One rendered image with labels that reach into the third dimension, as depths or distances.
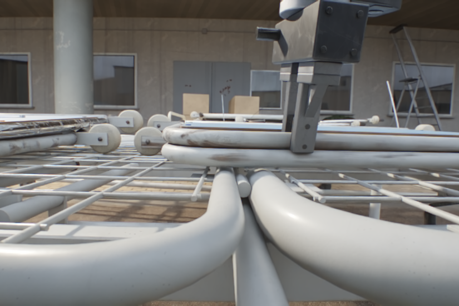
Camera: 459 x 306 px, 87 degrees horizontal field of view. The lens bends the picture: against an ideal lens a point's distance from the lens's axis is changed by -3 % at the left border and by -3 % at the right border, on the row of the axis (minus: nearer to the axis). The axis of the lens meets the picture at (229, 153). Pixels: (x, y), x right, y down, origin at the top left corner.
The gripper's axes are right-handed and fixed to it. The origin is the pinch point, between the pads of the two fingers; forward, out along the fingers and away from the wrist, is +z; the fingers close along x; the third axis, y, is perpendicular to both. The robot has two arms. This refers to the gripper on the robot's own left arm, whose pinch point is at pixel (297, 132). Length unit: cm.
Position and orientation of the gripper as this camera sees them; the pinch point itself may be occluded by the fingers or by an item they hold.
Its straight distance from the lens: 32.6
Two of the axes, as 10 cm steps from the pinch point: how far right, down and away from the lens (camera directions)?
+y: -9.9, -0.2, -1.4
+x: 1.2, 3.1, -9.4
